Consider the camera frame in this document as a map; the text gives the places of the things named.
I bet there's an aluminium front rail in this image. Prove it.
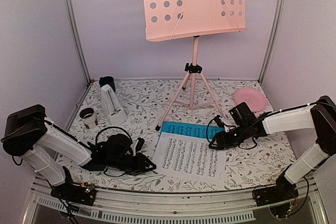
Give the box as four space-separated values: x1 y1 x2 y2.
23 177 329 223

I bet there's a blue sheet music page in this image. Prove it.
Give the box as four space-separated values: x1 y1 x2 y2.
161 121 224 140

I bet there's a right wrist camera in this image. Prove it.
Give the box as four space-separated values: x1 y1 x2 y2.
214 115 229 132

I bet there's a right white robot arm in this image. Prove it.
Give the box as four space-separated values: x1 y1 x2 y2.
208 95 335 201

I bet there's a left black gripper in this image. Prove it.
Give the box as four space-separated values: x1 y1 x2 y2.
107 153 157 176

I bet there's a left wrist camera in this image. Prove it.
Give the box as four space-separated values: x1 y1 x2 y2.
132 137 145 156

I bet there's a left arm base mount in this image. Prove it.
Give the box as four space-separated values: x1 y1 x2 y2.
51 178 97 206

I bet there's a right aluminium frame post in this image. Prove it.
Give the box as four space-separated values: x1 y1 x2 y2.
258 0 285 84

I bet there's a pink plate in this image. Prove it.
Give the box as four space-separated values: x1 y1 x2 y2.
234 88 267 112

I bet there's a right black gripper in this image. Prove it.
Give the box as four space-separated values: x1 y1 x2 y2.
209 123 249 150

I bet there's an aluminium frame post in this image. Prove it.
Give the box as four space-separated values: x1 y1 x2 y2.
258 0 285 84
64 0 91 83

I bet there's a white metronome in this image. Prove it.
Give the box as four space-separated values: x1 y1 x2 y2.
101 84 127 126

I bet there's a floral table mat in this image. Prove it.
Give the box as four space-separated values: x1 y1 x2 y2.
57 80 296 193

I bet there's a pink music stand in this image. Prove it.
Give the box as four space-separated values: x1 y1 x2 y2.
143 0 246 131

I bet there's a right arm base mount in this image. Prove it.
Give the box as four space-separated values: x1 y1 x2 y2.
252 179 299 206

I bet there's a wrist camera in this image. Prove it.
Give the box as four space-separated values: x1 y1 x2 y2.
132 137 145 156
214 115 229 132

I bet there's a white paper cup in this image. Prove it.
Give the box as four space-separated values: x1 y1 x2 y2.
79 108 98 130

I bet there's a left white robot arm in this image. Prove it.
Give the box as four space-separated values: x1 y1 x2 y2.
1 104 156 200

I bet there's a left aluminium frame post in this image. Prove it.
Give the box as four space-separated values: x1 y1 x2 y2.
64 0 91 83

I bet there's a white sheet music page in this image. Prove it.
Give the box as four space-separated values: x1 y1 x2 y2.
152 133 226 183

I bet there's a dark blue mug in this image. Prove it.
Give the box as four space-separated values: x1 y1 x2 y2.
99 76 116 92

